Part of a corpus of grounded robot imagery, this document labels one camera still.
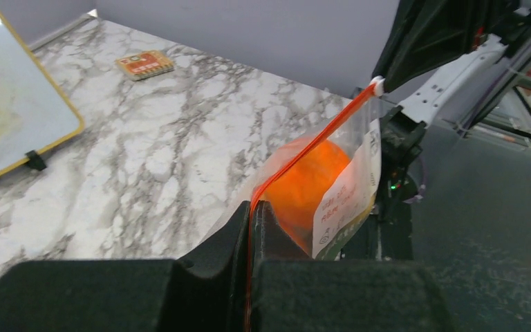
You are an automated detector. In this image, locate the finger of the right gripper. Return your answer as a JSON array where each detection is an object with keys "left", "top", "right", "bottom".
[{"left": 373, "top": 0, "right": 520, "bottom": 93}]

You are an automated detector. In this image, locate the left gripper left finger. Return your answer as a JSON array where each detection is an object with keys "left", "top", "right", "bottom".
[{"left": 0, "top": 202, "right": 250, "bottom": 331}]

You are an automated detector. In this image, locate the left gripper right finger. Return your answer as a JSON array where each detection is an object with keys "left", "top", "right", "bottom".
[{"left": 250, "top": 201, "right": 454, "bottom": 331}]

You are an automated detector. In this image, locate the toy orange tangerine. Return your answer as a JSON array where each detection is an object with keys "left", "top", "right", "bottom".
[{"left": 262, "top": 140, "right": 351, "bottom": 252}]

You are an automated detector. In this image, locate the clear zip top bag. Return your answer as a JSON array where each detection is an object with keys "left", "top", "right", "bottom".
[{"left": 206, "top": 76, "right": 384, "bottom": 331}]

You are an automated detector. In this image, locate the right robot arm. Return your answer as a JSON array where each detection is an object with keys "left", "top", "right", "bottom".
[{"left": 373, "top": 1, "right": 521, "bottom": 221}]

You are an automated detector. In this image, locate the orange snack packet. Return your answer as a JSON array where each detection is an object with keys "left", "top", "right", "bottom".
[{"left": 115, "top": 50, "right": 175, "bottom": 81}]

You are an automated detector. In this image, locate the whiteboard on stand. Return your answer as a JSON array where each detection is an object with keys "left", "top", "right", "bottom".
[{"left": 0, "top": 12, "right": 84, "bottom": 176}]

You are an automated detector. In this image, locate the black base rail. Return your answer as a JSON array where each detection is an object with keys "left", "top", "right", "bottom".
[{"left": 340, "top": 129, "right": 417, "bottom": 261}]

